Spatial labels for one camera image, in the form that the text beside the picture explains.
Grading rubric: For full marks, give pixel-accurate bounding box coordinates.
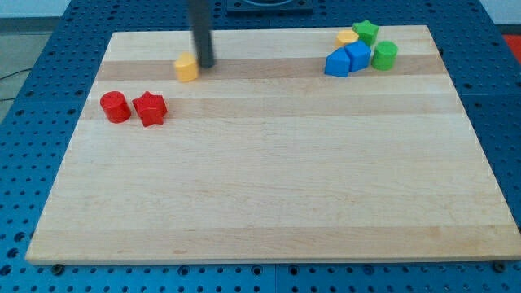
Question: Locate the red cylinder block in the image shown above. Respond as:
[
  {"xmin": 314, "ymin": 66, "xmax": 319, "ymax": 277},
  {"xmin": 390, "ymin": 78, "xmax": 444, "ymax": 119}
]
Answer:
[{"xmin": 99, "ymin": 91, "xmax": 131, "ymax": 124}]

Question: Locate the yellow hexagon block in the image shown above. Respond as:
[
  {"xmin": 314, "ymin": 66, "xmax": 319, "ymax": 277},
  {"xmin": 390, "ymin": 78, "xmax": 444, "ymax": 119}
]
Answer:
[{"xmin": 335, "ymin": 29, "xmax": 359, "ymax": 48}]

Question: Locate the blue pentagon block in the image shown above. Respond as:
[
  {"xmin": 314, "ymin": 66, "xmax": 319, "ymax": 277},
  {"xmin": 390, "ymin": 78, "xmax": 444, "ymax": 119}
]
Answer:
[{"xmin": 324, "ymin": 47, "xmax": 351, "ymax": 77}]

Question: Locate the red star block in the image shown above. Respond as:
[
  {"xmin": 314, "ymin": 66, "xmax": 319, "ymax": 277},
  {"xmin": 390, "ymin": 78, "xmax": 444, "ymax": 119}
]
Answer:
[{"xmin": 132, "ymin": 91, "xmax": 168, "ymax": 127}]

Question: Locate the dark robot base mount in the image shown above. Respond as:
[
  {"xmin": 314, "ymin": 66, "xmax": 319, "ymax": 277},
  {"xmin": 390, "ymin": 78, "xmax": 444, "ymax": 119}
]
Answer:
[{"xmin": 225, "ymin": 0, "xmax": 313, "ymax": 15}]

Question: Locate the wooden board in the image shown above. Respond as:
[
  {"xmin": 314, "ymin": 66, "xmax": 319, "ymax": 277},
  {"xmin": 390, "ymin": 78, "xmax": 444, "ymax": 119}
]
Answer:
[{"xmin": 26, "ymin": 25, "xmax": 520, "ymax": 265}]

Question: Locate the green star block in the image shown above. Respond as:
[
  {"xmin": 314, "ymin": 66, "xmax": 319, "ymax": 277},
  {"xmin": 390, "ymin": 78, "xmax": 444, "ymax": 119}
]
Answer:
[{"xmin": 352, "ymin": 20, "xmax": 379, "ymax": 46}]

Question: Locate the yellow heart block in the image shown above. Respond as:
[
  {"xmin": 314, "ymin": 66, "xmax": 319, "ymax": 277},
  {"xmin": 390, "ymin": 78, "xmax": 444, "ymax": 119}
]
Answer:
[{"xmin": 173, "ymin": 52, "xmax": 199, "ymax": 82}]

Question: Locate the blue cube block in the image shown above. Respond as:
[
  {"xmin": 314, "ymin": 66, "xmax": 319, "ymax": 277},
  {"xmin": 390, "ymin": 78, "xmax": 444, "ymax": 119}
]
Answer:
[{"xmin": 344, "ymin": 41, "xmax": 371, "ymax": 72}]

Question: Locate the green cylinder block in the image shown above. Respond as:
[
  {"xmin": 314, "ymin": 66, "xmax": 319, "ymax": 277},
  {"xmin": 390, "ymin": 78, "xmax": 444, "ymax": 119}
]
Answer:
[{"xmin": 371, "ymin": 41, "xmax": 398, "ymax": 71}]

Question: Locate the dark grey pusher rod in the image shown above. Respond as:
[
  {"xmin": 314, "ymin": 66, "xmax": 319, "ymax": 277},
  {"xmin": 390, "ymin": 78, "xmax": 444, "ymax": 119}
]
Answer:
[{"xmin": 187, "ymin": 0, "xmax": 215, "ymax": 68}]

